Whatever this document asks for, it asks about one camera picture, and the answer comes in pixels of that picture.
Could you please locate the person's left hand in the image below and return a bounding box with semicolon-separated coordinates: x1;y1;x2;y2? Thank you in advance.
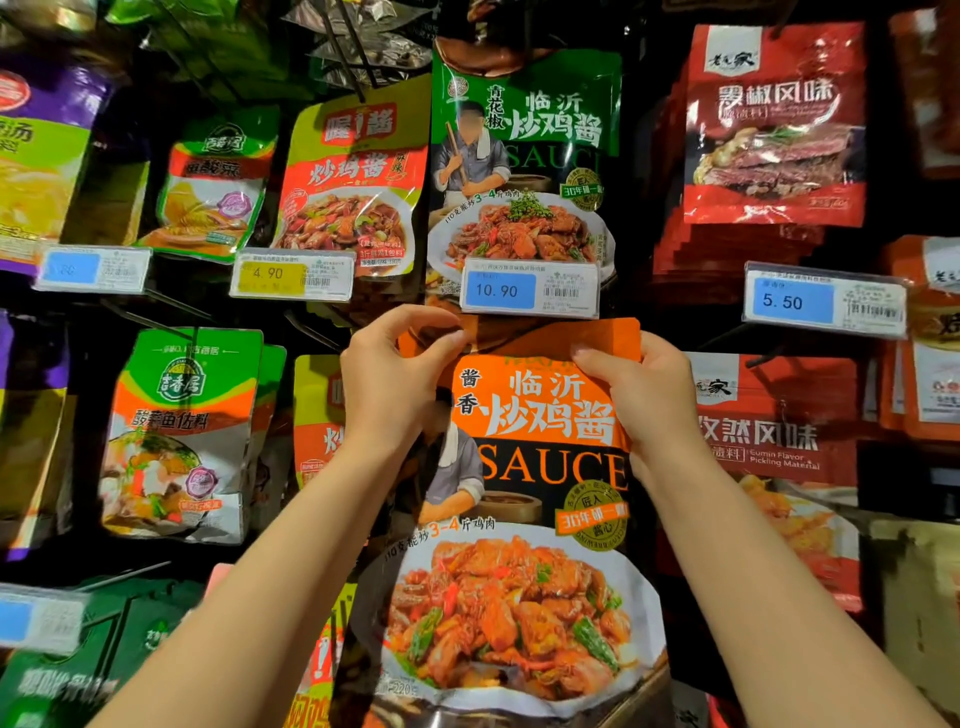
339;303;470;470

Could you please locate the person's right hand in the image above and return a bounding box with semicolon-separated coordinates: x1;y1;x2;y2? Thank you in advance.
571;329;710;485

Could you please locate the black display shelf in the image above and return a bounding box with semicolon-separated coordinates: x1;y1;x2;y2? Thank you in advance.
0;0;960;728

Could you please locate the stack of red white packets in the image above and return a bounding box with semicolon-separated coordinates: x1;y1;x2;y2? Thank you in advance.
656;352;864;613

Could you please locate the orange sauce packet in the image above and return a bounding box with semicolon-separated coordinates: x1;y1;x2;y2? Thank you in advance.
329;314;673;728

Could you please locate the stack of green orange packets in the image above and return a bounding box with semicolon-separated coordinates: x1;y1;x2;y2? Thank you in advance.
97;326;290;545

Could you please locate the stack of small green packets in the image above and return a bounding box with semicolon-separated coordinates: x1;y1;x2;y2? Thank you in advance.
138;108;283;265

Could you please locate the stack of green chef packets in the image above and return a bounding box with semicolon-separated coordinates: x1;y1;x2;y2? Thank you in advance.
423;37;624;301

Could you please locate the stack of orange white packets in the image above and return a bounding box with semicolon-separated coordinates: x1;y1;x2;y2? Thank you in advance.
877;236;960;444

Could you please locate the stack of red steak packets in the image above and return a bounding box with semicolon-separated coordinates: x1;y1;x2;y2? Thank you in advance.
652;22;871;301

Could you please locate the stack of silver packets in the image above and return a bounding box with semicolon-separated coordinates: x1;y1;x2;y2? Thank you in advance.
281;0;436;88

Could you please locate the stack of pale olive packets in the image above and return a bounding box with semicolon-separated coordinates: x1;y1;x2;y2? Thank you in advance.
862;517;960;718

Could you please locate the stack of dark green packets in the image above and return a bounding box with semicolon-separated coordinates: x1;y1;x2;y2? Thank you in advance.
0;577;204;728

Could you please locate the person's right forearm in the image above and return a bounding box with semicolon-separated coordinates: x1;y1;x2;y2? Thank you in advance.
637;442;950;728

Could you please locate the person's left forearm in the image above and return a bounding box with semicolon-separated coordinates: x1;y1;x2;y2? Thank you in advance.
86;442;421;728

